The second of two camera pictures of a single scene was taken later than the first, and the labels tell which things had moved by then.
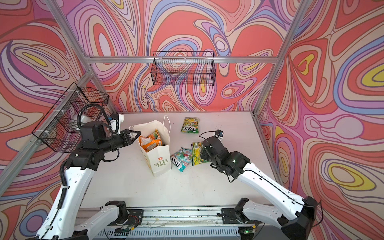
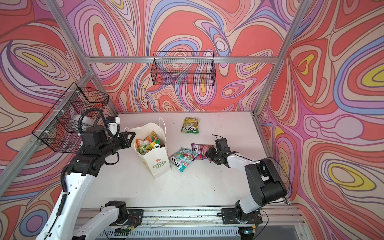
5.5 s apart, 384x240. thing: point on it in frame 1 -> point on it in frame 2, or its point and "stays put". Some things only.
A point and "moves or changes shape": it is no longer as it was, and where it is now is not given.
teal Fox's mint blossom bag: [181, 158] stays put
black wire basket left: [79, 107] stays put
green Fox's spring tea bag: [196, 153] -> [142, 149]
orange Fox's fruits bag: [151, 142] moves or changes shape
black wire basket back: [183, 68] stays put
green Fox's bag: [190, 124] stays put
